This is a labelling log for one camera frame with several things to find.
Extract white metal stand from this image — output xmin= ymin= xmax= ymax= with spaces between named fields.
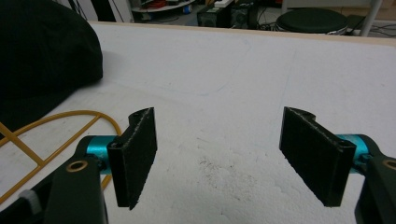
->
xmin=360 ymin=0 xmax=385 ymax=37

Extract black equipment box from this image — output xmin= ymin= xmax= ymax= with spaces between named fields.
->
xmin=197 ymin=2 xmax=260 ymax=30

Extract white shelf with clutter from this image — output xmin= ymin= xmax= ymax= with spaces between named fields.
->
xmin=130 ymin=0 xmax=200 ymax=22

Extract black cloth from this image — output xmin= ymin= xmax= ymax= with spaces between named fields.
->
xmin=0 ymin=0 xmax=104 ymax=133

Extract yellow wire rack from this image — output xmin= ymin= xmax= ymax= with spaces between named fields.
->
xmin=0 ymin=109 xmax=123 ymax=204

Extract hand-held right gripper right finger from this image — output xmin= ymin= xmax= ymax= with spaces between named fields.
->
xmin=278 ymin=106 xmax=372 ymax=208

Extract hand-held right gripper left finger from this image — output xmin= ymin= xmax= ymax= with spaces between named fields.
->
xmin=86 ymin=106 xmax=159 ymax=211

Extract round black stool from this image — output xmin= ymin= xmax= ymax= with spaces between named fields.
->
xmin=276 ymin=7 xmax=349 ymax=35

